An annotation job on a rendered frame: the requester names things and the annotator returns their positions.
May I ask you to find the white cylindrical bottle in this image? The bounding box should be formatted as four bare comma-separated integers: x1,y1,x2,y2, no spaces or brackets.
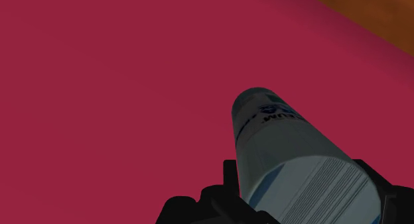
231,87,382,224

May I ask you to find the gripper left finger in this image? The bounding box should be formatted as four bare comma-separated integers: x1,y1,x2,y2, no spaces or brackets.
155,159,281,224

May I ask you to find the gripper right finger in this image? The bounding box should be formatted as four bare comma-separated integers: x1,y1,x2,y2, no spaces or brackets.
352,158,414,224

